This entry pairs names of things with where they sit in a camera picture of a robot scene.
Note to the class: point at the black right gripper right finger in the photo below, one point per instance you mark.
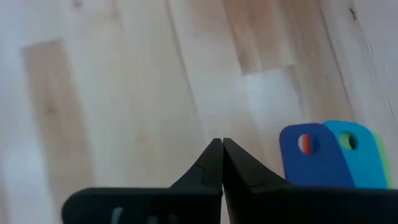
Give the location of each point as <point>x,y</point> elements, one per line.
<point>245,180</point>

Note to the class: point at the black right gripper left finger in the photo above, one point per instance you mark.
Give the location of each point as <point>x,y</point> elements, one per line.
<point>208,174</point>

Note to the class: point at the dark blue plastic tag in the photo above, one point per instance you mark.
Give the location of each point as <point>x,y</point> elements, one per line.
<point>320,168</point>

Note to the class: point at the light blue plastic measuring cup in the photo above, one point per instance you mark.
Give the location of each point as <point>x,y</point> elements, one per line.
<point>363,168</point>

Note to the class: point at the green plastic measuring cup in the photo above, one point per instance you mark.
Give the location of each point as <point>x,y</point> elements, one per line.
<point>385,161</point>

